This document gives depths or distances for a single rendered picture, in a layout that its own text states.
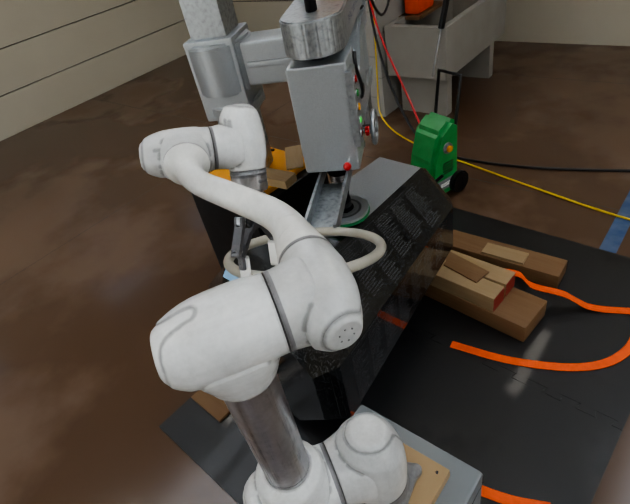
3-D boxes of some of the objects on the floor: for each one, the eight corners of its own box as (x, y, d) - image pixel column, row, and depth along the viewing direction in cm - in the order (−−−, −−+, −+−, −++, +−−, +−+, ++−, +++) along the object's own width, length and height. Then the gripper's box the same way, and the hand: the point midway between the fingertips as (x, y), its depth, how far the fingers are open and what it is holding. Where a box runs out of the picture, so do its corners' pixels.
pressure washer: (436, 171, 397) (433, 65, 344) (469, 186, 373) (472, 74, 319) (403, 189, 386) (396, 82, 332) (435, 206, 361) (432, 93, 307)
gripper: (232, 202, 109) (246, 291, 115) (288, 183, 130) (297, 259, 136) (206, 203, 112) (221, 289, 118) (265, 183, 133) (275, 258, 139)
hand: (261, 269), depth 127 cm, fingers open, 13 cm apart
